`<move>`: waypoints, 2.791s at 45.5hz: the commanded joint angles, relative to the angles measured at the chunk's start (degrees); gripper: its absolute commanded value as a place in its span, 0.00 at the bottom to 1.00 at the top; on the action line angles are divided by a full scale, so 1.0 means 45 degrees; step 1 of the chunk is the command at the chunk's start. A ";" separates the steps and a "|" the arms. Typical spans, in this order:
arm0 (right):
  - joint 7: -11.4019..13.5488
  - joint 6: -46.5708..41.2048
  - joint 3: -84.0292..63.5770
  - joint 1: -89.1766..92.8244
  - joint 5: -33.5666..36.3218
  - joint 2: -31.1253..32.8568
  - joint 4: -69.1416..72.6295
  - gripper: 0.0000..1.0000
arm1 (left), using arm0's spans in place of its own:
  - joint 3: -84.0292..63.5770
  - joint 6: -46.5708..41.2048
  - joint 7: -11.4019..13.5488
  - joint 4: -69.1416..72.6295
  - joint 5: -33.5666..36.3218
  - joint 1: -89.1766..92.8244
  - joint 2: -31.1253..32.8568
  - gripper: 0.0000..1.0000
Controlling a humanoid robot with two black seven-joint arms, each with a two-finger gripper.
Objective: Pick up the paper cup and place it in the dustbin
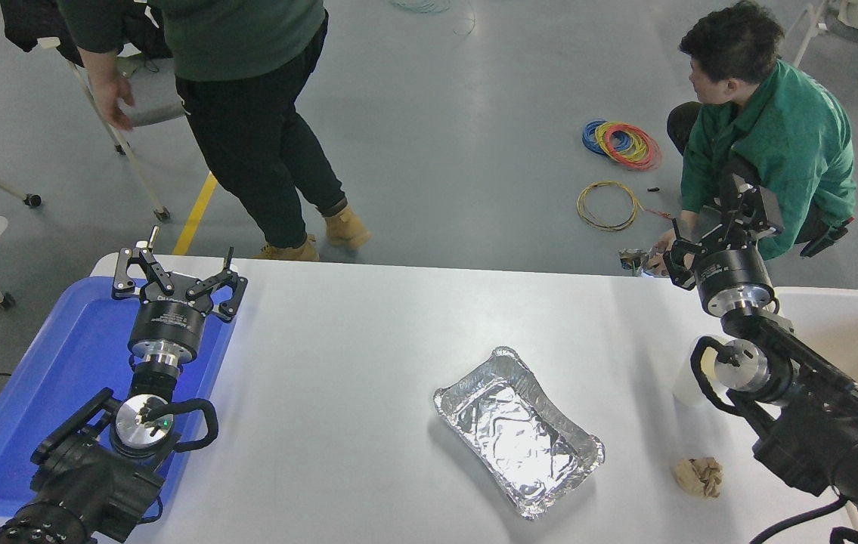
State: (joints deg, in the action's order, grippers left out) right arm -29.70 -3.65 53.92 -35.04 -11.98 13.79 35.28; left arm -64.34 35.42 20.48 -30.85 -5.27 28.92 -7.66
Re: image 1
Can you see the crumpled tan paper ball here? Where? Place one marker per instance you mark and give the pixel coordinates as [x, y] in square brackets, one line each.
[697, 477]

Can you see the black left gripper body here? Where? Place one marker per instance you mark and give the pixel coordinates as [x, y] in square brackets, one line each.
[168, 325]

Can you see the white frame grey chair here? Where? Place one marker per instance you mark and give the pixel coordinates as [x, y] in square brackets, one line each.
[852, 30]

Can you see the white paper cup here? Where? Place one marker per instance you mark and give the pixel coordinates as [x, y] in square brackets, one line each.
[686, 385]

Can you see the black hand tool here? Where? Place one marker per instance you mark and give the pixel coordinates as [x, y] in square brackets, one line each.
[825, 238]

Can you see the white frame wheeled chair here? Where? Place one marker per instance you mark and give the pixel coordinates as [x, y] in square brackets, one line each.
[156, 98]

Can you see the blue plastic tray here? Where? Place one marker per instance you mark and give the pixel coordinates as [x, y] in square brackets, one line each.
[58, 363]

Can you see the person's right hand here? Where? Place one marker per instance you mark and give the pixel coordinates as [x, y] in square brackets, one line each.
[111, 94]

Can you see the person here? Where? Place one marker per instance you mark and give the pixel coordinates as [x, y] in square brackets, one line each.
[247, 38]
[791, 128]

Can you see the rectangular foil tray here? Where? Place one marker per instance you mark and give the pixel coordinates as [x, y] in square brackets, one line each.
[519, 438]

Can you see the black garment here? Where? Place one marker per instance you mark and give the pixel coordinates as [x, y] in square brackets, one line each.
[28, 23]

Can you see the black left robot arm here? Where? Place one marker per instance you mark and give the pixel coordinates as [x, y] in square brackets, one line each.
[88, 483]

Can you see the person's left hand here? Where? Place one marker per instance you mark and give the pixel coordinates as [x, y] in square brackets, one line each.
[659, 253]

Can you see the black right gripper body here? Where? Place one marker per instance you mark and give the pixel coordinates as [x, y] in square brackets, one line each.
[731, 272]

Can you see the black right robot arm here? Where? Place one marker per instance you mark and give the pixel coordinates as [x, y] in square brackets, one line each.
[814, 408]

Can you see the shiny metal part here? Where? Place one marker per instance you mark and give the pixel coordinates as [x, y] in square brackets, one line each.
[633, 261]

